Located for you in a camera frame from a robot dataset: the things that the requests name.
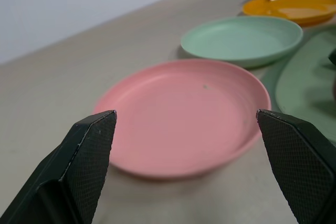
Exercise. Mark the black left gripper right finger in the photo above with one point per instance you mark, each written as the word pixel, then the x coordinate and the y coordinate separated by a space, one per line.
pixel 299 166

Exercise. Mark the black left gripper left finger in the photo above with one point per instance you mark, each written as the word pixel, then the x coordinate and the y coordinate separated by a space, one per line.
pixel 78 171

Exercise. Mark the pink round plate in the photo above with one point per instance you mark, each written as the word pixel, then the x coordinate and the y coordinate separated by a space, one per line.
pixel 181 119

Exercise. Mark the green round plate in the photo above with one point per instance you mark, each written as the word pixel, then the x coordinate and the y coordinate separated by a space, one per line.
pixel 241 39

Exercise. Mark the orange round plate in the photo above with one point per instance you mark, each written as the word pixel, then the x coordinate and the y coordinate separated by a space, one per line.
pixel 291 7

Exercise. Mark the green oval tray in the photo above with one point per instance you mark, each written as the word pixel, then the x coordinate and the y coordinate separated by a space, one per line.
pixel 307 77

